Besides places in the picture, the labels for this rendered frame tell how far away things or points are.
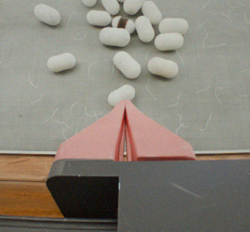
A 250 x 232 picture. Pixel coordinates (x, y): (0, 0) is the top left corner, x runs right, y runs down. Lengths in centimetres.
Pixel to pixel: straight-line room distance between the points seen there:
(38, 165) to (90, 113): 8
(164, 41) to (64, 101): 14
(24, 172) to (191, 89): 21
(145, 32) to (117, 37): 3
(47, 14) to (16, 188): 20
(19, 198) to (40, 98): 11
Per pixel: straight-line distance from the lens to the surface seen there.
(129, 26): 23
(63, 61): 22
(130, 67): 20
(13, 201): 21
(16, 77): 26
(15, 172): 21
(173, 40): 23
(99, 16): 24
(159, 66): 20
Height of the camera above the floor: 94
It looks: 76 degrees down
